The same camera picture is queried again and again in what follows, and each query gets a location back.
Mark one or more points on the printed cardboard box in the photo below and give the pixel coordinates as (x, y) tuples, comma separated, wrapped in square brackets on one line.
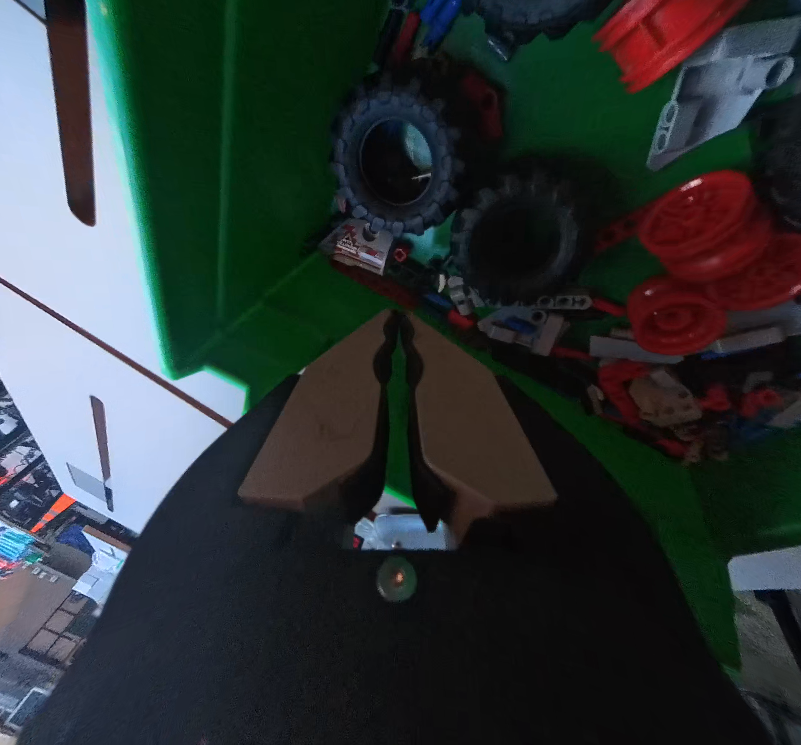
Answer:
[(37, 607)]

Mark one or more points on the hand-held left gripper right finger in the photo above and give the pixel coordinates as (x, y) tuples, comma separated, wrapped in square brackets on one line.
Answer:
[(475, 444)]

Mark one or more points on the green plastic bin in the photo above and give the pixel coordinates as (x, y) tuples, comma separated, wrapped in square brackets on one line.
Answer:
[(219, 131)]

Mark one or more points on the white drawer cabinet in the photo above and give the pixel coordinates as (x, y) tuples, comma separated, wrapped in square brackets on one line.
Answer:
[(37, 131)]

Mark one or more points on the large grey lego connector piece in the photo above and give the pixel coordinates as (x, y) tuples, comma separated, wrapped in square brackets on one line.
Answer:
[(719, 87)]

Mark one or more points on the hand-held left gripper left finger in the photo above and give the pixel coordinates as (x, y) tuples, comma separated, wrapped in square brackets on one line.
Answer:
[(325, 432)]

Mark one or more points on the red lego wheel rim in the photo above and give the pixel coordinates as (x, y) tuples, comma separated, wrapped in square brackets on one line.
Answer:
[(707, 213), (676, 316), (770, 275), (676, 12)]

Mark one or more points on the pile of small lego pieces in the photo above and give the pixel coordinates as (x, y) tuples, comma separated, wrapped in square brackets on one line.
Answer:
[(651, 394)]

